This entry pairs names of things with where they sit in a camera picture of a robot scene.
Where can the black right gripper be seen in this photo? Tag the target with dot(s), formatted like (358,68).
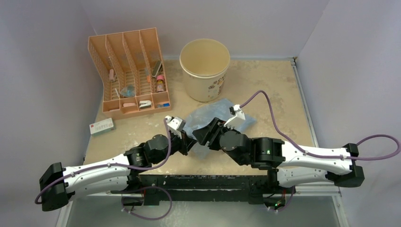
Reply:
(208,133)

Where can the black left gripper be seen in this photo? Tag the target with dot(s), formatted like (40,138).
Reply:
(186,142)

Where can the light blue plastic trash bag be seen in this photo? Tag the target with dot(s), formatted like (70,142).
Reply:
(204,115)

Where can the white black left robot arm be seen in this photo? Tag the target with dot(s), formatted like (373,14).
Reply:
(59,184)

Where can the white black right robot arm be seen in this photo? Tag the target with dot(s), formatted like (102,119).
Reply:
(290,164)

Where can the beige plastic trash bin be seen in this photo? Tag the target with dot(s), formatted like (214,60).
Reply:
(204,63)

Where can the blue grey stamp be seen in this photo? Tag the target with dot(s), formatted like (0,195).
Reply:
(163,105)

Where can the white mini stapler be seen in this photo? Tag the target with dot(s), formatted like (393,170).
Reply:
(144,104)

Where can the pink labelled small bottle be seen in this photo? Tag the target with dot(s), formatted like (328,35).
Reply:
(160,83)

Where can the pink eraser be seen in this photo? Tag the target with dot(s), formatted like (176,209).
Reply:
(128,104)

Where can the blue correction tape package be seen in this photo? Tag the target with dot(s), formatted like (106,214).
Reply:
(128,91)

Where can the pink plastic desk organizer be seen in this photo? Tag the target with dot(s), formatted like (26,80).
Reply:
(129,58)

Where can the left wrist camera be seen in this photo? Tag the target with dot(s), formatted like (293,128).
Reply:
(175,125)

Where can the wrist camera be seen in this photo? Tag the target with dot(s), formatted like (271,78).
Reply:
(175,125)
(236,116)

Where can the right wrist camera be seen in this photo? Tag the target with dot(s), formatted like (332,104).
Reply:
(236,116)

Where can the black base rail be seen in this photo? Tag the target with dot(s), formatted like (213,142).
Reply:
(253,189)

